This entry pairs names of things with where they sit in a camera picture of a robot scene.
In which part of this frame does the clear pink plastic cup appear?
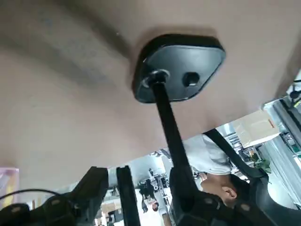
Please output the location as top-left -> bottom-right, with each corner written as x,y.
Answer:
0,166 -> 20,207

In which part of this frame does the grey metal frame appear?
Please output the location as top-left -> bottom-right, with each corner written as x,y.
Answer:
262,94 -> 301,179

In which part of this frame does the black bar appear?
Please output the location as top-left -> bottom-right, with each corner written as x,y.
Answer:
203,130 -> 269,182

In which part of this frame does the person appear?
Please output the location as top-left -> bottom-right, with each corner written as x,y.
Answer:
183,133 -> 250,210

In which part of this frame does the cardboard box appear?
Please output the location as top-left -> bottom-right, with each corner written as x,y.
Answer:
232,110 -> 281,145

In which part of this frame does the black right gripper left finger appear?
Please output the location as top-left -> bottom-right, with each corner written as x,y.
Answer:
0,166 -> 109,226

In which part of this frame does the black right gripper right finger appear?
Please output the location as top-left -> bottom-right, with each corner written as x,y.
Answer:
168,166 -> 278,226

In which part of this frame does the thin black cable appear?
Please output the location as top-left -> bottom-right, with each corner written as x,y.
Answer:
0,187 -> 59,201

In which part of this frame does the black desktop phone stand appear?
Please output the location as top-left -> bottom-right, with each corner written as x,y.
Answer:
131,33 -> 227,190

